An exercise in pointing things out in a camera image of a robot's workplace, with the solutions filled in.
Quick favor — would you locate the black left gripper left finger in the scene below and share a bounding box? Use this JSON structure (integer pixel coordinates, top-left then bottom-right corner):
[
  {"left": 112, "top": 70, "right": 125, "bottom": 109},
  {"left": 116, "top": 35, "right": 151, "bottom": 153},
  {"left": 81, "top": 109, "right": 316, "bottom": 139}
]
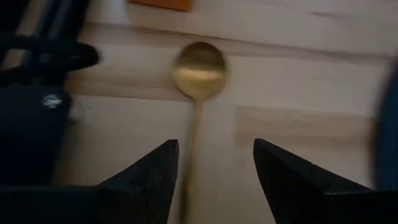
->
[{"left": 0, "top": 139, "right": 180, "bottom": 224}]

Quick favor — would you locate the dark blue round placemat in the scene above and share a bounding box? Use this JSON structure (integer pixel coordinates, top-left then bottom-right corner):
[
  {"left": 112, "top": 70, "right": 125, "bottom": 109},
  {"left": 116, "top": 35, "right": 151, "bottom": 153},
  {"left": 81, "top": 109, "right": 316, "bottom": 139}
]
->
[{"left": 369, "top": 58, "right": 398, "bottom": 191}]

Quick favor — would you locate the orange cereal box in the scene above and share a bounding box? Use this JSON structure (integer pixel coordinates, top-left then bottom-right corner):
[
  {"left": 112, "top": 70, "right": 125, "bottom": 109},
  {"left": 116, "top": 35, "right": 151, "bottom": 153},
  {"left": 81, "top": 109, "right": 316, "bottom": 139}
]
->
[{"left": 127, "top": 0, "right": 192, "bottom": 12}]

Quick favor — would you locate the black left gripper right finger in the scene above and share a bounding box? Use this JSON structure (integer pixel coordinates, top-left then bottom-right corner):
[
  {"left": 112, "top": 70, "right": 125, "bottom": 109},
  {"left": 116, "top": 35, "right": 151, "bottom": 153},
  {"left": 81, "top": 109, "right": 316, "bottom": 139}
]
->
[{"left": 252, "top": 138, "right": 398, "bottom": 224}]

